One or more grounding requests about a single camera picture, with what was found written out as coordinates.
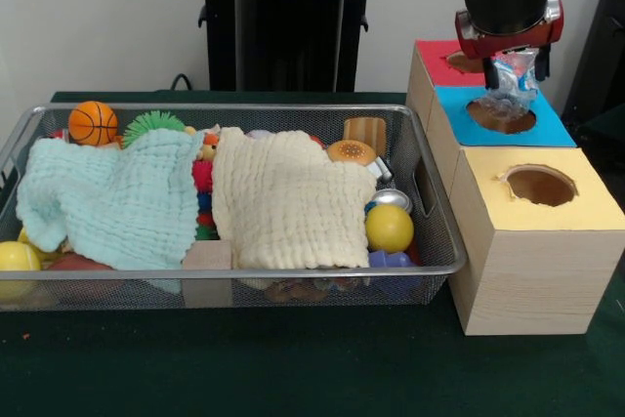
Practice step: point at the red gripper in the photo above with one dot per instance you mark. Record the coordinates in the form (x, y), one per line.
(508, 43)

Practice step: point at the clear plastic packet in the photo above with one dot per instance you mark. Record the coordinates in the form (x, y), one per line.
(510, 85)

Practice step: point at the cream waffle cloth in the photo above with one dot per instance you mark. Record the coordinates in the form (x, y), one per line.
(288, 202)

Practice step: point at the silver mesh bin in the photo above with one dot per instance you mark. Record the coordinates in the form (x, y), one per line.
(442, 241)

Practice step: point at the wooden box with three holes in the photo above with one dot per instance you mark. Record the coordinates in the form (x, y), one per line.
(537, 280)

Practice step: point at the dark green table cloth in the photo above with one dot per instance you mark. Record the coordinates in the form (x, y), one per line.
(610, 126)
(293, 363)

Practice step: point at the round silver tin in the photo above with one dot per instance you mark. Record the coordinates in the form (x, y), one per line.
(390, 198)

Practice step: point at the toy burger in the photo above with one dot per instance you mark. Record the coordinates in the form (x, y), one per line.
(350, 151)

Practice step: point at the yellow plastic ball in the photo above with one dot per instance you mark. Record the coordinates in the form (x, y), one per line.
(389, 228)
(17, 257)

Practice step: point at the plain wooden block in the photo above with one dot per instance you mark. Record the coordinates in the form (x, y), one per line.
(207, 256)

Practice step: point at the green spiky ball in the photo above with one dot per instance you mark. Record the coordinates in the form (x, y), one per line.
(149, 125)

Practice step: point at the orange toy basketball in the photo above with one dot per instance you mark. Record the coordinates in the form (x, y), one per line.
(93, 123)

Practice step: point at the mint waffle cloth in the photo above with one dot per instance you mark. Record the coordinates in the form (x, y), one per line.
(107, 202)

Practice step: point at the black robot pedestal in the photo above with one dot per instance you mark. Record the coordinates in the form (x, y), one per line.
(283, 21)

